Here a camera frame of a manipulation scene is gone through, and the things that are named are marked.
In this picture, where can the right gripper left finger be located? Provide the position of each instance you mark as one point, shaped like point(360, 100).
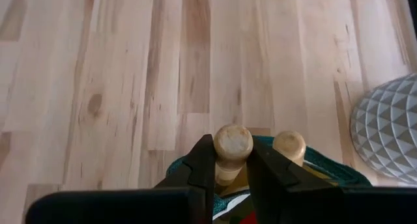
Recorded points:
point(163, 204)

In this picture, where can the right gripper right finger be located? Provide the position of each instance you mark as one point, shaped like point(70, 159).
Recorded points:
point(309, 204)

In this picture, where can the beige green canvas gardening bag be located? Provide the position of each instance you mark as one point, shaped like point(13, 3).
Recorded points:
point(325, 172)

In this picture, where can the succulent in geometric white pot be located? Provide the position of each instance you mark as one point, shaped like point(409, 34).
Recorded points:
point(387, 129)

